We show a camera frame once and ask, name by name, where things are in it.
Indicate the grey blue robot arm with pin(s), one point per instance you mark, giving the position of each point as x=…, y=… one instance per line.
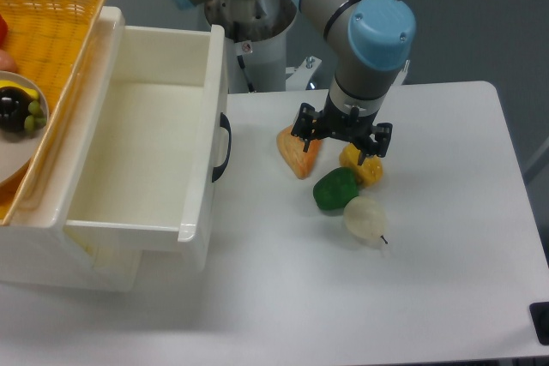
x=371, y=38

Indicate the white drawer cabinet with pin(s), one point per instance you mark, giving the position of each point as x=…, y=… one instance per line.
x=37, y=246

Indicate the white plate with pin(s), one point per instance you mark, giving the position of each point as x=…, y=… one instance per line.
x=17, y=149

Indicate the yellow woven basket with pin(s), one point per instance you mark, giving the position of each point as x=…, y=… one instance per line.
x=48, y=40

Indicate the white plastic drawer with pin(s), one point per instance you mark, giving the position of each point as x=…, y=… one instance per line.
x=147, y=179

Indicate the pink peach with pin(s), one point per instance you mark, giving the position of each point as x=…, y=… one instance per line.
x=7, y=62

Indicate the dark purple mangosteen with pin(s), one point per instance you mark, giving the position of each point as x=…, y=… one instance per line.
x=14, y=109

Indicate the green grapes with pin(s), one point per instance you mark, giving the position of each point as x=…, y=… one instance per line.
x=35, y=119

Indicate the white pear with stem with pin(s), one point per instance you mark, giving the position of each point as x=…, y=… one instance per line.
x=366, y=220

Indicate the black corner object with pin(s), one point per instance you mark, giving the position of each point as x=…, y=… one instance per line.
x=540, y=316

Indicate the orange triangular bread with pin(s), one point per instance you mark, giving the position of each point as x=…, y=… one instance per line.
x=291, y=149

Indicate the white metal bracket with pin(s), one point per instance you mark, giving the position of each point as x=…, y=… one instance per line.
x=304, y=76

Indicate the black drawer handle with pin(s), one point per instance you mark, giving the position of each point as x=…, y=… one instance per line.
x=225, y=148

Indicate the yellow fruit slice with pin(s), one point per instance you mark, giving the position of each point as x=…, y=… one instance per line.
x=31, y=92

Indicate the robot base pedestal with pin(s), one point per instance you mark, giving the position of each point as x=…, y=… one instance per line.
x=256, y=41

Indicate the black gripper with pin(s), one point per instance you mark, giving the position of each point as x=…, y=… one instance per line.
x=345, y=118

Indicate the yellow bell pepper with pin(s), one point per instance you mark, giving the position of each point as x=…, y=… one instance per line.
x=366, y=174

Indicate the red tomato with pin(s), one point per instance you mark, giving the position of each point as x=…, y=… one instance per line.
x=4, y=29

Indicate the green bell pepper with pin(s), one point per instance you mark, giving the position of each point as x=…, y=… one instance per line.
x=335, y=189

